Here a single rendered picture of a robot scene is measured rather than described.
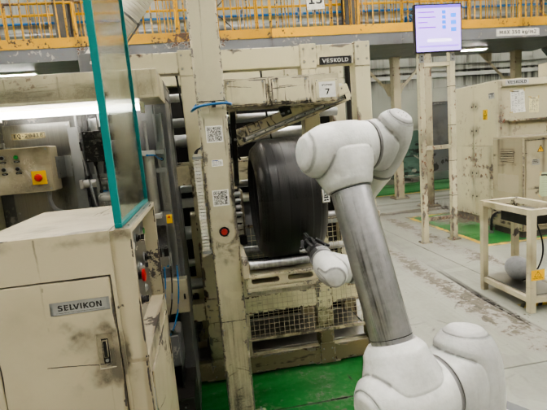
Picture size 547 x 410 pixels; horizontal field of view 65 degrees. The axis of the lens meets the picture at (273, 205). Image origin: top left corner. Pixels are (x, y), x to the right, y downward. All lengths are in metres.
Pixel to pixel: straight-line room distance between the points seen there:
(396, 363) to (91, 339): 0.78
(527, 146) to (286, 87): 4.21
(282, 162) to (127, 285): 0.93
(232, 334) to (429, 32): 4.49
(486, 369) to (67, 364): 1.05
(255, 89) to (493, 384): 1.67
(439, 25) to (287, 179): 4.26
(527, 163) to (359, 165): 5.09
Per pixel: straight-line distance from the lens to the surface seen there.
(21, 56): 7.78
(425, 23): 5.76
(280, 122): 2.41
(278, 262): 2.00
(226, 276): 2.07
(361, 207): 1.04
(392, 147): 1.14
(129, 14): 2.36
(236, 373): 2.27
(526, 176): 6.08
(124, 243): 1.20
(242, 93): 2.26
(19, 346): 1.35
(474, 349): 1.15
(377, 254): 1.04
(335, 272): 1.49
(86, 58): 2.35
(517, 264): 4.07
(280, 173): 1.84
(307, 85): 2.32
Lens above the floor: 1.46
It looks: 9 degrees down
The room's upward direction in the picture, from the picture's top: 5 degrees counter-clockwise
